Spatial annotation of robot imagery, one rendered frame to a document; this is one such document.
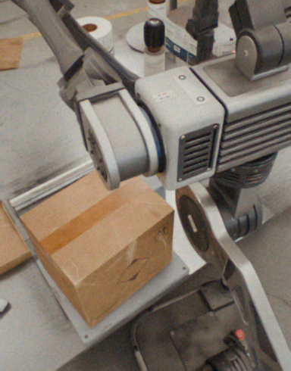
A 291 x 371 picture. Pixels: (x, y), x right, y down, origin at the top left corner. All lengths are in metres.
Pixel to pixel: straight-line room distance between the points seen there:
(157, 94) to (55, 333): 0.76
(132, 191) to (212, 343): 0.91
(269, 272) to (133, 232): 1.37
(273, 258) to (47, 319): 1.41
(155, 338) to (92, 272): 0.90
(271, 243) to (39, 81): 1.50
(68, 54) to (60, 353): 0.75
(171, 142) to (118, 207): 0.42
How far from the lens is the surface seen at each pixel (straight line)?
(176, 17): 2.22
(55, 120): 1.66
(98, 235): 0.91
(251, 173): 0.74
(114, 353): 1.97
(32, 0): 0.99
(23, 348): 1.16
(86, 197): 0.98
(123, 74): 1.17
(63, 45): 0.84
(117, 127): 0.58
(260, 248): 2.25
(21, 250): 1.28
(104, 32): 1.81
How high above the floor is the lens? 1.89
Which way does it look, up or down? 50 degrees down
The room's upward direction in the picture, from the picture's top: 2 degrees counter-clockwise
